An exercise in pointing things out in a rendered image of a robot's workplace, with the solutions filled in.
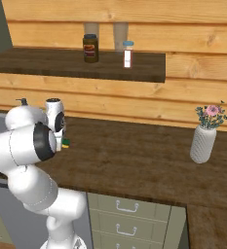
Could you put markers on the dark wooden wall shelf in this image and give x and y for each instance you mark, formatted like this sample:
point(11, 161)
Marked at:
point(66, 66)

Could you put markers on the white bottle with blue lid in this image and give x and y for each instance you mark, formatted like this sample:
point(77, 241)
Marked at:
point(128, 55)

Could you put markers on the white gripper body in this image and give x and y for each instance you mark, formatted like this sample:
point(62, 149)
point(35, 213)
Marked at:
point(59, 140)

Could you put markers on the green and yellow sponge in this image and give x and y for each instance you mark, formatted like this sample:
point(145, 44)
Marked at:
point(66, 143)

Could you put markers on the olive drawer front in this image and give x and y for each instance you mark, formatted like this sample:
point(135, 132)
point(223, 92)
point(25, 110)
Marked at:
point(144, 245)
point(144, 209)
point(144, 231)

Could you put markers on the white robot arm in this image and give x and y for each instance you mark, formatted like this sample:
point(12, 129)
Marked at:
point(27, 146)

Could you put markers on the dark jar with red label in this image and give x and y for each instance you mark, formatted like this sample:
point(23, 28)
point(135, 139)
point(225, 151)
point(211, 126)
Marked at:
point(90, 48)

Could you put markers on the white vase with flowers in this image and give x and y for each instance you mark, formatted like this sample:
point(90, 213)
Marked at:
point(203, 146)

